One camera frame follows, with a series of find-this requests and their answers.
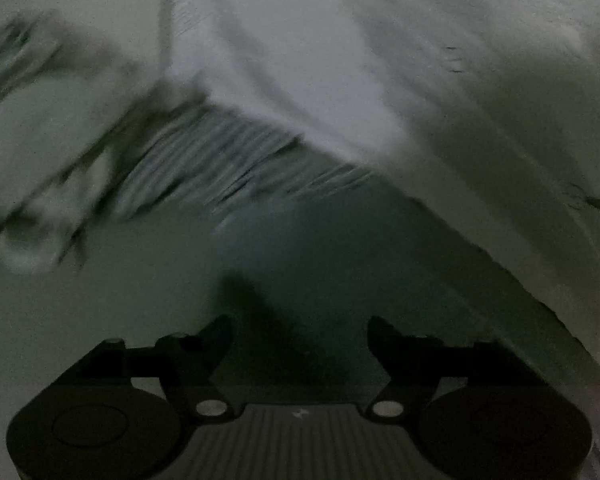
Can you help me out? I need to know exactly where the pale patterned garment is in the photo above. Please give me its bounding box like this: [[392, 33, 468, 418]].
[[0, 10, 146, 276]]

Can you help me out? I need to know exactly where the grey striped garment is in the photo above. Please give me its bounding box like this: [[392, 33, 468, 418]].
[[115, 102, 376, 223]]

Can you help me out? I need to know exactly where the carrot printed pale sheet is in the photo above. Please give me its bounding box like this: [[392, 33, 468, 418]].
[[300, 0, 600, 376]]

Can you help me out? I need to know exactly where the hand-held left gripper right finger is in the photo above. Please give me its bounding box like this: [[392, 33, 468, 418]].
[[367, 316, 536, 421]]

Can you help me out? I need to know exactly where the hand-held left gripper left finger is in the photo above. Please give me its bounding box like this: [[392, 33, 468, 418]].
[[75, 314, 236, 421]]

